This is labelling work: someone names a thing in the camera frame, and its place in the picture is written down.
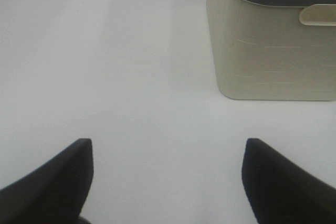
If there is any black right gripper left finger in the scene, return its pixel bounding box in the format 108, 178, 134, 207
1, 138, 93, 223

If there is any beige basket grey rim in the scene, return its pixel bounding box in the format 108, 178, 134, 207
206, 0, 335, 101

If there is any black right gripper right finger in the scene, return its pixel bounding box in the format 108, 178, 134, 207
241, 138, 335, 223

